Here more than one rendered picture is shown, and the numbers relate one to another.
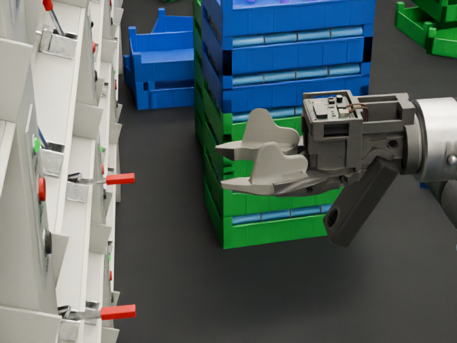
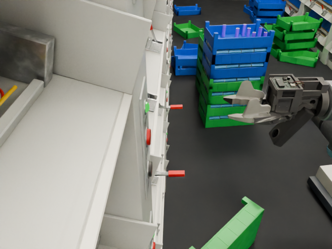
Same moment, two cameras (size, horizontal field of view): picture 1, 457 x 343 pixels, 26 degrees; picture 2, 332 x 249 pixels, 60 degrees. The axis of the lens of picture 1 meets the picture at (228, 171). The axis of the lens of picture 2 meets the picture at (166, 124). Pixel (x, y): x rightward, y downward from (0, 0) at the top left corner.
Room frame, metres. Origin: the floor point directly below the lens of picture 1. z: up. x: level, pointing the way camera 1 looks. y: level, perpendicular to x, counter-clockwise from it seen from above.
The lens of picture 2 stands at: (0.36, 0.08, 1.02)
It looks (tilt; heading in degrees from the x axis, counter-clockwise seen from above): 36 degrees down; 7
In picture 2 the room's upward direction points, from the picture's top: straight up
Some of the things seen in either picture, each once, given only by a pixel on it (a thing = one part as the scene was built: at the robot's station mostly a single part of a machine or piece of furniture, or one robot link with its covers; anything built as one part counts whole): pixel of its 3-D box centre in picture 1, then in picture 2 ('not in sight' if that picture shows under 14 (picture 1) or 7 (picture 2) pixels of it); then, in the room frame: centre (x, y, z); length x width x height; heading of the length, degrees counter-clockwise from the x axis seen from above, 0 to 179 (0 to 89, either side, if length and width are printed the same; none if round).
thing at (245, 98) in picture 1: (283, 67); (232, 62); (1.86, -0.11, 0.36); 0.30 x 0.20 x 0.08; 103
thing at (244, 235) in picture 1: (279, 200); (226, 111); (1.86, -0.11, 0.04); 0.30 x 0.20 x 0.08; 103
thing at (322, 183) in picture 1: (307, 177); (269, 115); (0.91, -0.08, 0.66); 0.09 x 0.05 x 0.02; 112
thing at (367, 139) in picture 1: (356, 139); (293, 98); (0.94, -0.14, 0.69); 0.12 x 0.08 x 0.09; 95
